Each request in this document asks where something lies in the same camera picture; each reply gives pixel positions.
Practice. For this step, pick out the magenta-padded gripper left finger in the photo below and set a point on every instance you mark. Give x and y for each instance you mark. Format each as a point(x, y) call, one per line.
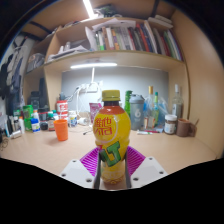
point(88, 163)

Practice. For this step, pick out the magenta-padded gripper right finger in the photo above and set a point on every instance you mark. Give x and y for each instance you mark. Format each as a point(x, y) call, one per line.
point(136, 161)

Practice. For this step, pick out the yellow drink bottle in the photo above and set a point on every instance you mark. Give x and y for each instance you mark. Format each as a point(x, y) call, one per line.
point(111, 130)

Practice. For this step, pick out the red pen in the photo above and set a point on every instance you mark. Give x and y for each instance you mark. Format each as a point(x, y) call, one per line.
point(155, 131)

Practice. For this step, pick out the white power adapter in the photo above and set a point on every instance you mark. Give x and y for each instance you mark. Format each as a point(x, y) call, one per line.
point(84, 121)

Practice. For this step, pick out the orange plastic cup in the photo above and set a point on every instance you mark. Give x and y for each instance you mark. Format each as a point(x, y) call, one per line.
point(61, 130)

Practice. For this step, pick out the white bottle with blue label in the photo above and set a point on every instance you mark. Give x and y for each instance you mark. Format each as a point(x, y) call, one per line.
point(72, 120)

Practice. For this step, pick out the grey shaker bottle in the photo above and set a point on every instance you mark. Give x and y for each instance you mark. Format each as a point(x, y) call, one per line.
point(137, 113)

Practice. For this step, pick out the brown jar with white lid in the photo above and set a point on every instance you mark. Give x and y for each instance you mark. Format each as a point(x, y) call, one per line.
point(170, 125)

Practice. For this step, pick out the magenta packet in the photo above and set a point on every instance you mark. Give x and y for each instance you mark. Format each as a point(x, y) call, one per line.
point(93, 110)

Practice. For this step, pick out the clear bottle with green cap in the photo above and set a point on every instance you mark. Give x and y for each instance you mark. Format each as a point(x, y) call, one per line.
point(156, 110)

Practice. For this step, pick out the dark brown small bottle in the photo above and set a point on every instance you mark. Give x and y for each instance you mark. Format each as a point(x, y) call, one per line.
point(50, 122)

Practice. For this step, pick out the clear bottle with gold cap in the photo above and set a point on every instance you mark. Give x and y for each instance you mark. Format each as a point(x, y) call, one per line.
point(150, 106)

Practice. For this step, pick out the brown mug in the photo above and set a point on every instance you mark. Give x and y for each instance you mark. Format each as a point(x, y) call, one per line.
point(183, 128)

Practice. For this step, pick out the red and white can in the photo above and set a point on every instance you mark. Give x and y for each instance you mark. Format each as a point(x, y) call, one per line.
point(62, 108)

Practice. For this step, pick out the green glass bottle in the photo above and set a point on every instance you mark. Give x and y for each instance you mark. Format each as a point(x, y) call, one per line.
point(128, 100)

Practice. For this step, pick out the white bottle with blue cap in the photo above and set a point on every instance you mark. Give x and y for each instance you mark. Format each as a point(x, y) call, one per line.
point(35, 124)

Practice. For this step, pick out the tall clear glass bottle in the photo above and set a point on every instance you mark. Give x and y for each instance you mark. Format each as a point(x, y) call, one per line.
point(177, 106)

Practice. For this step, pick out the black boxy device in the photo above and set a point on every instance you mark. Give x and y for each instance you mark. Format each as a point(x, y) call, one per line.
point(35, 98)

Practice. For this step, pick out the dark hanging clothes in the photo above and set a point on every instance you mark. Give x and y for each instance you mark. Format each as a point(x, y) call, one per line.
point(11, 80)

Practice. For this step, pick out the long white tube light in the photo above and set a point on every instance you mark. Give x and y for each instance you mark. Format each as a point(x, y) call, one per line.
point(88, 8)

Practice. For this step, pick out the white wall power strip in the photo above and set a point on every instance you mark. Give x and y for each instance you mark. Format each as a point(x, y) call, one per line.
point(90, 88)

